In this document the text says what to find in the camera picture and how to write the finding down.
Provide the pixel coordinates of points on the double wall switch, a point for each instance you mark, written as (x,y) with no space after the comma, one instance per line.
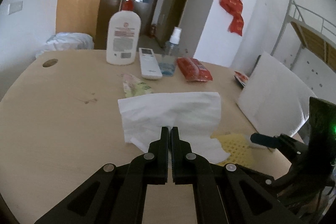
(15,7)

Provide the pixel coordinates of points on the wooden wardrobe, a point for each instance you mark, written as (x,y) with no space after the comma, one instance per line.
(78,3)

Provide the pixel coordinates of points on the red snack packet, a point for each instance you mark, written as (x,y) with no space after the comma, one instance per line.
(194,69)

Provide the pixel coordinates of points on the light blue bag bundle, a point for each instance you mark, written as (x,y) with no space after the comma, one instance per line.
(71,41)

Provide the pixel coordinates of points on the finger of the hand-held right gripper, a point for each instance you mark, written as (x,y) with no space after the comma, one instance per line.
(273,182)
(262,140)

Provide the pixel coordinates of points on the red white packet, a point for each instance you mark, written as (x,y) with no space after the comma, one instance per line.
(241,78)

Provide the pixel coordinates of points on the white metal bunk bed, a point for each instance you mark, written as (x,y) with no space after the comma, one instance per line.
(309,35)

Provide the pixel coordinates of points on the white remote control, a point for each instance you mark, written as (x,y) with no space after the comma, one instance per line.
(149,64)

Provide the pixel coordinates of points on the dark brown entrance door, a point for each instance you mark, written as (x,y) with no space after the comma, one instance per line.
(139,14)

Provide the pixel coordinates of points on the yellow mesh cloth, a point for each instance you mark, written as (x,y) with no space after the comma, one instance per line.
(236,150)

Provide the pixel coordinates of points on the white lotion bottle red pump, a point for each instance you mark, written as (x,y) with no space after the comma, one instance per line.
(123,35)

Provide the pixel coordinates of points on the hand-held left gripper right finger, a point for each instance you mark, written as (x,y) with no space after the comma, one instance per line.
(176,155)

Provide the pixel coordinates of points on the white paper tissue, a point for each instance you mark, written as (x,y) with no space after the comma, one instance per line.
(168,111)

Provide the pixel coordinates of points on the white foam box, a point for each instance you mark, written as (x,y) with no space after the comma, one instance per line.
(273,92)

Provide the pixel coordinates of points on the brown side door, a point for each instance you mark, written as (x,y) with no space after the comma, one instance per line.
(181,8)

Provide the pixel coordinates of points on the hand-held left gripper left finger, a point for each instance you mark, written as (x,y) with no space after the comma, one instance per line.
(162,155)

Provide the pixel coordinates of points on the clear spray bottle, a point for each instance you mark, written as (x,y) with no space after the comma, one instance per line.
(173,45)

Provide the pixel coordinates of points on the red plastic bag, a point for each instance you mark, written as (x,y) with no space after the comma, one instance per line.
(236,26)
(231,2)

